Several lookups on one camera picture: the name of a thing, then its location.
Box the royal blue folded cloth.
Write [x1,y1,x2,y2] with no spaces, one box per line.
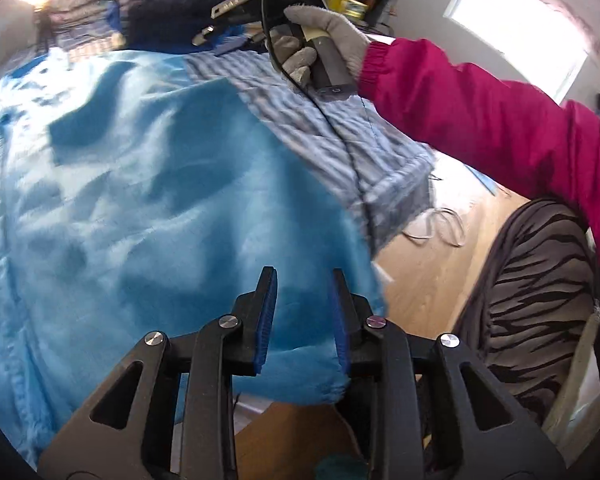
[105,0,216,57]

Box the person's right forearm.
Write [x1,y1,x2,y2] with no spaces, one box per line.
[357,37,600,291]

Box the beige cloth strap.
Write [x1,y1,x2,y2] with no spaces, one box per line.
[545,305,600,436]

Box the light blue zip jacket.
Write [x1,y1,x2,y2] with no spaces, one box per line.
[0,47,387,471]

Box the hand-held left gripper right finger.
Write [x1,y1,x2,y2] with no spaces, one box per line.
[328,268,566,480]

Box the person's leg in zebra pants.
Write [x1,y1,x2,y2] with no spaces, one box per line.
[420,197,600,461]

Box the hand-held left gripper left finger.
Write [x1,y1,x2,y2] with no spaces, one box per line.
[37,266,279,480]

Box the navy down jacket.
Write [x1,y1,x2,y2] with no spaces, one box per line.
[125,0,261,53]

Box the person's right hand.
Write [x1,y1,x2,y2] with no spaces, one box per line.
[267,4,373,86]

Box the white floor cable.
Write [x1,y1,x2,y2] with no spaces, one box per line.
[402,207,467,248]

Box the yellow box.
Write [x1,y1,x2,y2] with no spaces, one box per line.
[327,0,370,21]

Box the bright window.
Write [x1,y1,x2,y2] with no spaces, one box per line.
[442,0,593,103]

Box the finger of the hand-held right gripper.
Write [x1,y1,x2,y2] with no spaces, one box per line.
[211,0,266,20]
[192,22,253,56]

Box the striped bed blanket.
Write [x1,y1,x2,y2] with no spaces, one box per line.
[35,0,437,257]

